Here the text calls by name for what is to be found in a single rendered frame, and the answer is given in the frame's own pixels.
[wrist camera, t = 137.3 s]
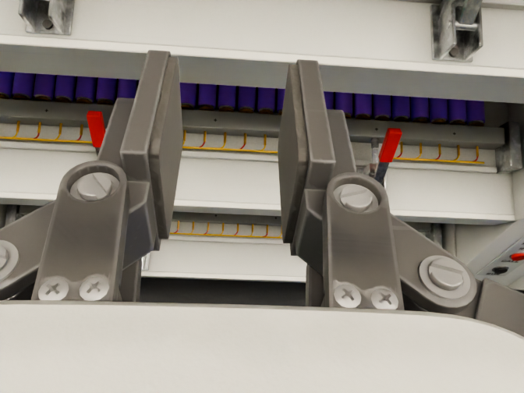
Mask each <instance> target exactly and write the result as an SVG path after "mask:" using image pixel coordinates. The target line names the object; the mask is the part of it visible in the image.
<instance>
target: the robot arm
mask: <svg viewBox="0 0 524 393"><path fill-rule="evenodd" d="M182 141H183V136H182V108H181V94H180V80H179V59H178V57H171V52H170V51H158V50H148V52H147V57H146V60H145V63H144V66H143V71H142V74H141V77H140V82H139V85H138V88H137V91H136V96H135V98H126V97H118V98H117V99H116V102H115V105H114V108H113V110H112V114H111V117H110V120H109V123H108V127H107V129H106V132H105V135H104V139H103V141H102V144H101V149H100V151H99V154H98V156H97V160H96V161H87V162H84V163H82V164H79V165H77V166H75V167H73V168H71V169H70V170H68V171H67V173H65V174H64V176H63V177H62V180H61V182H60V184H59V188H58V193H57V197H56V199H55V200H53V201H52V202H50V203H48V204H45V205H44V206H43V207H40V208H38V209H36V210H35V211H33V212H31V213H29V214H27V215H25V216H23V217H21V218H20V219H18V220H16V221H14V222H12V223H10V224H9V225H7V226H5V227H3V228H0V393H524V293H521V292H519V291H516V290H514V289H511V288H509V287H507V286H505V285H502V284H500V283H497V282H495V281H492V280H490V279H488V278H484V280H482V281H480V280H478V279H475V278H474V276H473V273H472V272H471V270H470V269H469V268H468V267H467V266H466V265H465V264H464V263H463V262H461V261H460V260H459V259H458V258H456V257H454V256H453V255H452V254H450V253H449V252H448V251H446V250H444V249H443V248H441V247H440V246H439V245H437V244H436V243H434V242H433V241H431V240H430V239H428V238H427V237H426V236H424V235H422V234H421V233H419V232H418V231H416V230H415V229H414V228H412V227H411V226H409V225H407V224H406V223H405V222H404V221H402V220H400V219H399V218H397V217H396V216H394V215H393V214H392V213H391V212H390V207H389V201H388V195H387V192H386V190H385V188H384V187H383V186H382V185H381V184H380V183H379V182H378V181H377V180H375V179H374V178H372V177H369V176H368V175H364V174H361V173H357V170H356V164H355V160H354V156H353V152H352V145H351V142H350V138H349V131H348V127H347V123H346V120H345V114H344V112H343V110H334V109H327V108H326V104H325V99H324V91H323V86H322V81H321V76H320V68H319V63H318V61H317V60H305V59H297V61H296V64H295V65H292V64H289V68H288V74H287V80H286V86H285V96H284V102H283V109H282V114H281V125H280V131H279V137H278V172H279V186H280V201H281V229H282V241H283V243H290V253H291V256H298V257H300V258H301V259H302V260H303V261H305V262H306V263H307V266H306V306H268V305H239V304H208V303H143V302H140V282H141V271H142V257H144V256H145V255H147V254H148V253H149V252H151V251H160V246H161V239H168V238H169V234H170V228H171V223H172V213H173V207H174V202H175V192H176V187H177V182H178V176H179V166H180V161H181V155H182Z"/></svg>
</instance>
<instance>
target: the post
mask: <svg viewBox="0 0 524 393"><path fill-rule="evenodd" d="M455 236H456V256H457V258H458V259H459V260H460V261H461V262H463V263H464V264H465V265H466V266H467V267H468V268H469V269H470V270H471V272H472V273H473V276H474V278H475V279H478V280H480V281H482V280H484V278H488V279H490V280H492V281H495V282H497V283H500V284H502V285H505V286H508V285H510V284H511V283H513V282H514V281H516V280H518V279H519V278H521V277H522V276H523V275H524V263H523V264H521V265H520V266H519V267H517V268H516V269H515V270H513V271H512V272H510V273H509V274H507V275H505V276H490V275H476V274H477V273H478V272H479V271H481V270H482V269H483V268H484V267H486V266H487V265H488V264H489V263H490V262H492V261H493V260H494V259H496V258H497V257H498V256H500V255H501V254H502V253H503V252H504V251H506V250H507V249H508V248H509V247H511V246H512V245H513V244H515V243H516V242H518V241H519V240H520V239H521V238H522V237H523V236H524V219H522V220H518V221H512V222H508V223H504V224H499V225H465V224H455Z"/></svg>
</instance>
